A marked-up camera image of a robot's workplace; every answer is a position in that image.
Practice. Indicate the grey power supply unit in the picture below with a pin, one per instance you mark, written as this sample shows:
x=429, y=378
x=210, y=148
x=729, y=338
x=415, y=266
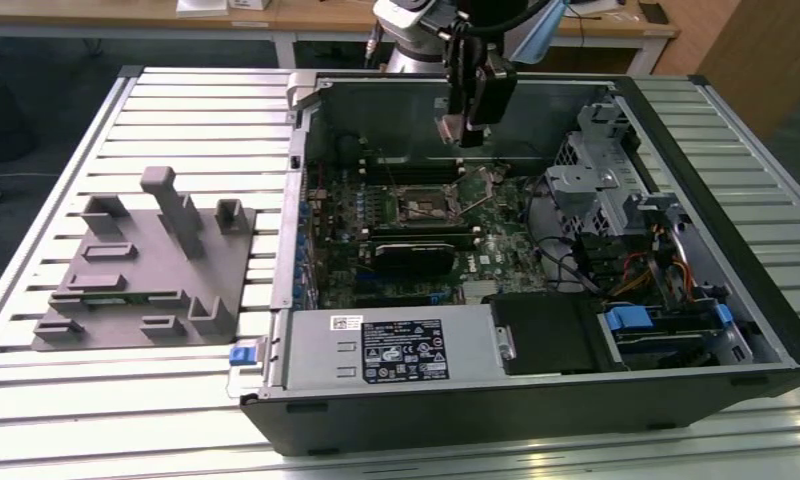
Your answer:
x=321, y=350

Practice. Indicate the green motherboard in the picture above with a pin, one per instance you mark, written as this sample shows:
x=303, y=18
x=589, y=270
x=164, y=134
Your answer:
x=507, y=250

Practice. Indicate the grey parts rack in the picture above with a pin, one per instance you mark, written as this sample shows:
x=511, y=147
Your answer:
x=147, y=250

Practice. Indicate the silver CPU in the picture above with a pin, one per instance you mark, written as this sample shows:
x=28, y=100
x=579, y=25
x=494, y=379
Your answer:
x=450, y=129

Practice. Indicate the CPU socket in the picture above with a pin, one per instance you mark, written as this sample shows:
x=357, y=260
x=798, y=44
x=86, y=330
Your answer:
x=427, y=205

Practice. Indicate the small white box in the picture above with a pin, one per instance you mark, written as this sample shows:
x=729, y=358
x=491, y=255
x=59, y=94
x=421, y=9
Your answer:
x=250, y=4

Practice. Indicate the small silver chipset heatsink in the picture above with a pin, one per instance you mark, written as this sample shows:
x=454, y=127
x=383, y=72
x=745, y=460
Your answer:
x=482, y=291

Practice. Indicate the perforated metal drive cage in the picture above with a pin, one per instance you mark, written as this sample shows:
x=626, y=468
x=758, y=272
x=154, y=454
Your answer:
x=574, y=185

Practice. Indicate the wooden cabinet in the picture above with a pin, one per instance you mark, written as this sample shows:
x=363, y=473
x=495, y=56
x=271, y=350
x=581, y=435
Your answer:
x=761, y=60

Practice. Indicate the wooden desk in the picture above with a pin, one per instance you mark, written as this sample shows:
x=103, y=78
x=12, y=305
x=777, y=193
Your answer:
x=107, y=20

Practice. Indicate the hard disk in blue carrier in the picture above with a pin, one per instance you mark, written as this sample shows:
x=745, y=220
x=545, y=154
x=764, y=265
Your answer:
x=627, y=320

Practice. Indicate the green RAM stick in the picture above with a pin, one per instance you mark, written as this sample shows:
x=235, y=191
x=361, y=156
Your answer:
x=130, y=298

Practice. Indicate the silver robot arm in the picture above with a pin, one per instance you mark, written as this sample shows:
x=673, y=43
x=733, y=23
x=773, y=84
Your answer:
x=407, y=55

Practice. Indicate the small blue bay clip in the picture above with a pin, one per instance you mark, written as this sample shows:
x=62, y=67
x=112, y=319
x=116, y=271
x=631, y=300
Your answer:
x=724, y=315

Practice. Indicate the metal disk bay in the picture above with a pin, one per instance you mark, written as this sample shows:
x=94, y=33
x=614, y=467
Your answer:
x=734, y=350

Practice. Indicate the small black device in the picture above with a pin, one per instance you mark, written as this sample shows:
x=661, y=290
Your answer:
x=654, y=12

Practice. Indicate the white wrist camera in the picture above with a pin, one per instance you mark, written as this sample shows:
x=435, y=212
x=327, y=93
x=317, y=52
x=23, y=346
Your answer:
x=401, y=12

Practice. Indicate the black RAM slot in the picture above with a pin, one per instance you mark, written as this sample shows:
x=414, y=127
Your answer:
x=414, y=162
x=421, y=229
x=414, y=176
x=421, y=236

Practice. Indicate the black open PC case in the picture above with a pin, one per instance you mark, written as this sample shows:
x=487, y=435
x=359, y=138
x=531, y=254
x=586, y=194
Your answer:
x=507, y=420

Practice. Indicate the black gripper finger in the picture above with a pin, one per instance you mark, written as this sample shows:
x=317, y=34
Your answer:
x=494, y=95
x=461, y=75

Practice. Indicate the black graphics card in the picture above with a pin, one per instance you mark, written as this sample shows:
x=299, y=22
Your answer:
x=414, y=257

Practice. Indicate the blue case latch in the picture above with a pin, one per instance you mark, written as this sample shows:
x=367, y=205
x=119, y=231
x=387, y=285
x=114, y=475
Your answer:
x=242, y=355

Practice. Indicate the large white box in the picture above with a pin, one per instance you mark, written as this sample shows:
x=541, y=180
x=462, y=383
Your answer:
x=203, y=7

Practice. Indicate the black plastic shroud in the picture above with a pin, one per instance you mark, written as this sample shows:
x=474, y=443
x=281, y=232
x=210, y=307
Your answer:
x=547, y=330

